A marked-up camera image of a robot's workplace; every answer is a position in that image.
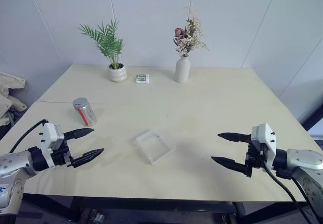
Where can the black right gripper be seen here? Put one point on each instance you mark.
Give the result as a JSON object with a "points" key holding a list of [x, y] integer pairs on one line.
{"points": [[255, 156]]}

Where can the green palm plant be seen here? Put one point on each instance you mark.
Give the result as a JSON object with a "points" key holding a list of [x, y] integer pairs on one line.
{"points": [[108, 42]]}

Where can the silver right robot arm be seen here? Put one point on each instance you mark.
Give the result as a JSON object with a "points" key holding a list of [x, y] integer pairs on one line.
{"points": [[302, 162]]}

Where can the black metal table frame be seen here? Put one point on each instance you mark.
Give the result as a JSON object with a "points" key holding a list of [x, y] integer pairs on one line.
{"points": [[151, 205]]}

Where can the clear plastic square tray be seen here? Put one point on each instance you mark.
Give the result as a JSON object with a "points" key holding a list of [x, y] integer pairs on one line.
{"points": [[154, 145]]}

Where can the silver can with red stripe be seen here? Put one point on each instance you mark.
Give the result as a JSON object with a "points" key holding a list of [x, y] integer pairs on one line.
{"points": [[85, 114]]}

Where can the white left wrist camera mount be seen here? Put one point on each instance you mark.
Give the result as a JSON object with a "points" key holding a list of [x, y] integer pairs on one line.
{"points": [[49, 135]]}

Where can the white ceramic vase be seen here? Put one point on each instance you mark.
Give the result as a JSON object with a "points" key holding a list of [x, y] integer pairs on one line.
{"points": [[182, 71]]}

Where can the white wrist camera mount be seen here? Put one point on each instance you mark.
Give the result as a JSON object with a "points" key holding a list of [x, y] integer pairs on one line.
{"points": [[266, 139], [49, 135]]}

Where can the dried flower bouquet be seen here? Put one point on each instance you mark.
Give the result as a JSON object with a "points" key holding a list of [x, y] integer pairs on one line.
{"points": [[188, 37]]}

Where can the small white green-printed box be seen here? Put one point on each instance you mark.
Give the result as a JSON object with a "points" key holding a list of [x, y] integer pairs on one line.
{"points": [[142, 78]]}

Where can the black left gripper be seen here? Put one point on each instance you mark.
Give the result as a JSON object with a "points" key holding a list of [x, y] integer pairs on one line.
{"points": [[59, 157]]}

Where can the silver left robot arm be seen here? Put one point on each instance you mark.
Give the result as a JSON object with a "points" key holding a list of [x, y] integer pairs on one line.
{"points": [[15, 163]]}

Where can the black metal post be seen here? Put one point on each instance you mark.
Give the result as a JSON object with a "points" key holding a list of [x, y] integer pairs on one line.
{"points": [[313, 118]]}

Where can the white ribbed plant pot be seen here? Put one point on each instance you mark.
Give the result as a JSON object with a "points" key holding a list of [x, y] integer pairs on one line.
{"points": [[117, 74]]}

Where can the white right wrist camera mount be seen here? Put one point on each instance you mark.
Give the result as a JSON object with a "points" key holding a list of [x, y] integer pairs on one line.
{"points": [[266, 139]]}

